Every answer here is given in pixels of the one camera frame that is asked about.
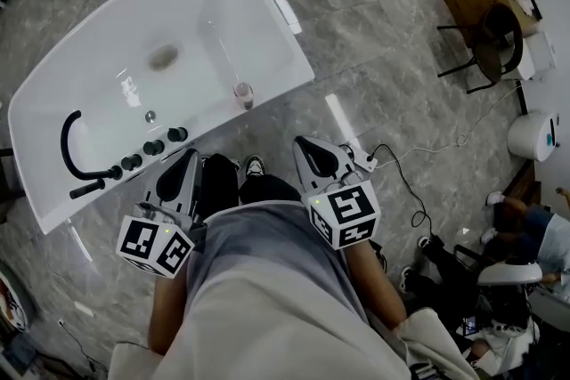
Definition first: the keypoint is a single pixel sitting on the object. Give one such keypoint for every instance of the black chair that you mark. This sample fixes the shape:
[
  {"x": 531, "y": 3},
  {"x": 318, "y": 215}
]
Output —
[{"x": 499, "y": 44}]

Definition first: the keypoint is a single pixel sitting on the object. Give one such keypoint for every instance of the white bathtub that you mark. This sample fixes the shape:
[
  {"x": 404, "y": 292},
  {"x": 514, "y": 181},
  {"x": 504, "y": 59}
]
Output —
[{"x": 111, "y": 58}]

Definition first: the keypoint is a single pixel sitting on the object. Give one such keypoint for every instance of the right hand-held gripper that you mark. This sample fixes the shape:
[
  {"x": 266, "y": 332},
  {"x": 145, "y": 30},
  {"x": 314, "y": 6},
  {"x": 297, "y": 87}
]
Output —
[{"x": 352, "y": 213}]

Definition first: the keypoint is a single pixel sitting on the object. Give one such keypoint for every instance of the person's black white shoe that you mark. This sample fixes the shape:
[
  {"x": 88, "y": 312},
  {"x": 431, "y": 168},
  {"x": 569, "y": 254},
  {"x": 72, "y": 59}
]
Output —
[{"x": 254, "y": 167}]

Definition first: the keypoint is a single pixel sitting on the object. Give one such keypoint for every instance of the black hand shower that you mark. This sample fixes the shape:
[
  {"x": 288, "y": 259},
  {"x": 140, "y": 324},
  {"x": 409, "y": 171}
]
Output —
[{"x": 87, "y": 189}]

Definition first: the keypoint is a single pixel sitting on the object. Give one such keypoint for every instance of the white power strip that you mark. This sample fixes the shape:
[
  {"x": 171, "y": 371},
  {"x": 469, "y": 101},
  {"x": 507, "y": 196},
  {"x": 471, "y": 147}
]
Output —
[{"x": 363, "y": 159}]

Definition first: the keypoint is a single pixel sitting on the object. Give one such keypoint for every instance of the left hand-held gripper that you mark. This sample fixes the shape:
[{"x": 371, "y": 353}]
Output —
[{"x": 153, "y": 242}]

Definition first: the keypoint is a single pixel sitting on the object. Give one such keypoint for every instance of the silver overflow cap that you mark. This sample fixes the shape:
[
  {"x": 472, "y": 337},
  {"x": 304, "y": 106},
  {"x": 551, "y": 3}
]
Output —
[{"x": 151, "y": 116}]

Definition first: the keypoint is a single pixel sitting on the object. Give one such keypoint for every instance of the person's left forearm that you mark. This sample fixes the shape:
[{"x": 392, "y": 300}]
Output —
[{"x": 167, "y": 311}]

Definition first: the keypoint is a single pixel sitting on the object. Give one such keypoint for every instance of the black curved faucet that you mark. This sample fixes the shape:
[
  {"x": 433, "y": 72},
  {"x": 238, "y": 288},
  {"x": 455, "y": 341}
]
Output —
[{"x": 67, "y": 142}]

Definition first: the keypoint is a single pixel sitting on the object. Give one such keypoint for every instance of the person's grey shirt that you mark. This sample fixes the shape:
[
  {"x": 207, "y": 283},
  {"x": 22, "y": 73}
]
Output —
[{"x": 267, "y": 289}]

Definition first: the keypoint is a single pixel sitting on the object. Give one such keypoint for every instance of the white round toilet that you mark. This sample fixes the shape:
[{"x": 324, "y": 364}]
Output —
[{"x": 530, "y": 135}]

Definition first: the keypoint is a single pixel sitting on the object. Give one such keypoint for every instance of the pink bottle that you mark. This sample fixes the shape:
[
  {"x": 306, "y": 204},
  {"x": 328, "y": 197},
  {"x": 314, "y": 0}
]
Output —
[{"x": 243, "y": 96}]

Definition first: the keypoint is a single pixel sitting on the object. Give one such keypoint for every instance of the person's black trousers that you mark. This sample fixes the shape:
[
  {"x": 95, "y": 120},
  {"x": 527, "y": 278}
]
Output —
[{"x": 222, "y": 182}]

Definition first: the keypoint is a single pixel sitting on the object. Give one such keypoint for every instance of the person's right forearm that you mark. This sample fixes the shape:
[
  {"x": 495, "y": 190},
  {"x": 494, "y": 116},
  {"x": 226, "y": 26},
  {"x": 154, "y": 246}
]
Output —
[{"x": 374, "y": 280}]

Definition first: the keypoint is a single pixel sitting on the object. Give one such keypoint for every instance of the white flat box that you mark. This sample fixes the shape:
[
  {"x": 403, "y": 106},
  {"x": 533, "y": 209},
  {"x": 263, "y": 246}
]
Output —
[{"x": 541, "y": 53}]

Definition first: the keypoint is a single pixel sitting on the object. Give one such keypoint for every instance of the black faucet knob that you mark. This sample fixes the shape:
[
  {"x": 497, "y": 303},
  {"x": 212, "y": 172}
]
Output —
[
  {"x": 176, "y": 134},
  {"x": 132, "y": 162},
  {"x": 153, "y": 147}
]

